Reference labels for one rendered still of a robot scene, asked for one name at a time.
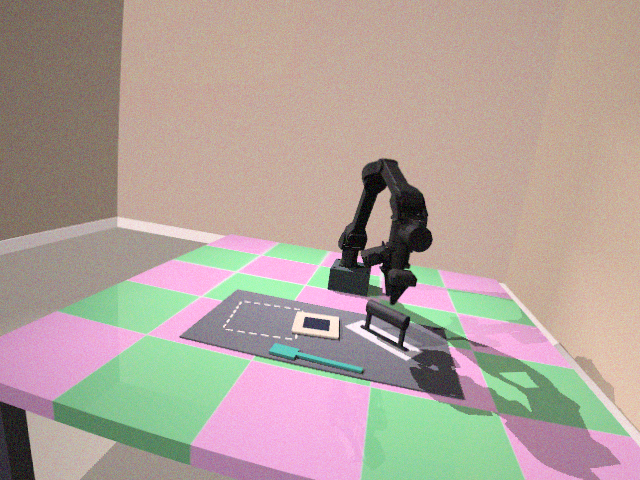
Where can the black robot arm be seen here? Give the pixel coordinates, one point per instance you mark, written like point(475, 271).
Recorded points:
point(407, 226)

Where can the white square tile with dark blue centre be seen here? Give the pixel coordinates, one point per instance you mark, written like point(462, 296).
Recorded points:
point(317, 325)

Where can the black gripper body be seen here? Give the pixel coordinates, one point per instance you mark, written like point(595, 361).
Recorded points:
point(399, 255)

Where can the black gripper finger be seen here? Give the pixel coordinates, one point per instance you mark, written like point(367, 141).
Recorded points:
point(395, 293)
point(387, 285)

